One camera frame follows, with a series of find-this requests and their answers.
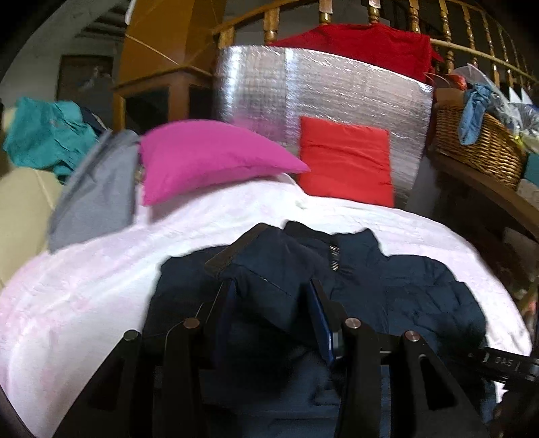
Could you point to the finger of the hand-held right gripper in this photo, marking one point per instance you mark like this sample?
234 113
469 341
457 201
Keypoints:
505 362

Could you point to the grey garment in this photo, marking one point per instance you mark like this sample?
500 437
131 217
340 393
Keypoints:
97 193

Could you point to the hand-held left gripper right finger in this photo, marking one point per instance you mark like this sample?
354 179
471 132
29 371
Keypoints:
322 320

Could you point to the clear plastic bags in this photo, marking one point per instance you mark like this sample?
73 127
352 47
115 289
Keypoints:
513 109

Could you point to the curved wooden ledge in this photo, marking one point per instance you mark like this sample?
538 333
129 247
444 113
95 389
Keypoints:
484 189

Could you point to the red pillow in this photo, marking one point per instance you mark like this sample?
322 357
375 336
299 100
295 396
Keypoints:
345 164

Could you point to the teal garment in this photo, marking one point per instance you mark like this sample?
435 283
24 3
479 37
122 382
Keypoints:
42 130

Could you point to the dark framed picture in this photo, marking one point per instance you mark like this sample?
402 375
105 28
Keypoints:
84 84

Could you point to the light blue cloth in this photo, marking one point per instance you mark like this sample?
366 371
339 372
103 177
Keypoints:
473 113

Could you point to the white bed blanket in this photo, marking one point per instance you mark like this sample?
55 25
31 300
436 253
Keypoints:
105 273

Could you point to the pink pillow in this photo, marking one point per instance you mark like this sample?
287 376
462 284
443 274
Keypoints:
210 156

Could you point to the wicker basket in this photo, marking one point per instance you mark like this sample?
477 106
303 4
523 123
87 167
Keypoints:
484 143

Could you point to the red garment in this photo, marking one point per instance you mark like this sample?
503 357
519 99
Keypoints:
370 42

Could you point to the beige sofa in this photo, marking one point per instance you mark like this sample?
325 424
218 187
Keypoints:
21 210

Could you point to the silver foil insulation sheet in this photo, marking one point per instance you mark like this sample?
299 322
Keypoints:
337 84

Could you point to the wooden cabinet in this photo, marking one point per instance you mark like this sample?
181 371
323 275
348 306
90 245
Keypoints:
168 33

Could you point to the navy padded jacket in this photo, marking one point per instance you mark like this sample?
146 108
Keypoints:
400 290

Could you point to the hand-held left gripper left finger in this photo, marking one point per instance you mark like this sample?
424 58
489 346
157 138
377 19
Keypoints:
225 313

